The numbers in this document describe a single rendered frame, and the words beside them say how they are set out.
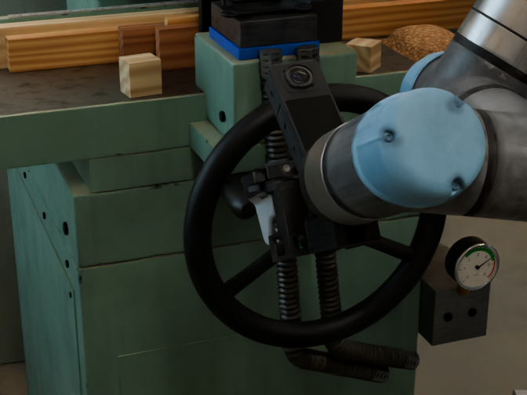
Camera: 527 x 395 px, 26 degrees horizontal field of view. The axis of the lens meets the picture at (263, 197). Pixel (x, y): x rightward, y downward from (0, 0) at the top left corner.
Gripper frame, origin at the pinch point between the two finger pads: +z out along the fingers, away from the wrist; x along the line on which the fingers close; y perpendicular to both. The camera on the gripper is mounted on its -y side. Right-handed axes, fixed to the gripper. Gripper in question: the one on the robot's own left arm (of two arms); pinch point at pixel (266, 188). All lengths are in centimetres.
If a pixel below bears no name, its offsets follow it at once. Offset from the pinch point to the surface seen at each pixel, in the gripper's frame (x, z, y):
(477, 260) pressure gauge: 33.9, 25.9, 10.4
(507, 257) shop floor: 115, 161, 12
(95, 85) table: -9.1, 25.9, -17.1
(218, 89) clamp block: 1.7, 14.6, -12.6
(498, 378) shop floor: 82, 118, 36
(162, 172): -3.7, 23.8, -5.9
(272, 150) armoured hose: 5.3, 11.5, -5.0
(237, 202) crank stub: -2.9, 0.4, 0.9
